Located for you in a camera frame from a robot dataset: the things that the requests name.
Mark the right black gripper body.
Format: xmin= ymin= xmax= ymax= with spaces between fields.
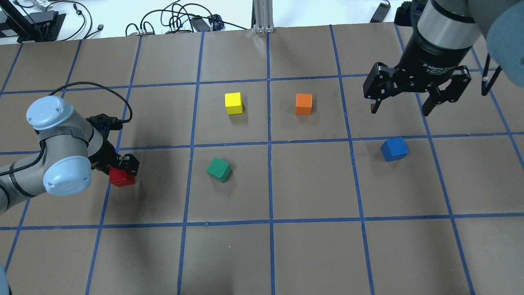
xmin=363 ymin=39 xmax=471 ymax=101

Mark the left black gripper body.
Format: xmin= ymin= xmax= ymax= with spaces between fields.
xmin=86 ymin=114 xmax=126 ymax=172

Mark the red block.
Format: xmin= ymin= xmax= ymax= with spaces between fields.
xmin=109 ymin=167 xmax=135 ymax=187

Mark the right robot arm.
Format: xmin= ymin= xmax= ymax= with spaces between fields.
xmin=363 ymin=0 xmax=524 ymax=116

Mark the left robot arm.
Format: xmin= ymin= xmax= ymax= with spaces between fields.
xmin=0 ymin=95 xmax=139 ymax=213

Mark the blue block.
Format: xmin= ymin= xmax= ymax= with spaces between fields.
xmin=380 ymin=137 xmax=410 ymax=162

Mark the orange block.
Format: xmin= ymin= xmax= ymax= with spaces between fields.
xmin=294 ymin=93 xmax=313 ymax=116

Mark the green block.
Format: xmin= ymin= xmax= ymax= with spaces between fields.
xmin=206 ymin=157 xmax=232 ymax=183

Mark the yellow block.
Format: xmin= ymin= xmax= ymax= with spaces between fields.
xmin=224 ymin=92 xmax=244 ymax=115

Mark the black power adapter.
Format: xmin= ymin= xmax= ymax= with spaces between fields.
xmin=369 ymin=1 xmax=391 ymax=23

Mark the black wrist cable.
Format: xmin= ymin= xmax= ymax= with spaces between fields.
xmin=41 ymin=82 xmax=133 ymax=123

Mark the aluminium frame post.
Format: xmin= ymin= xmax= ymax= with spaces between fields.
xmin=251 ymin=0 xmax=275 ymax=34

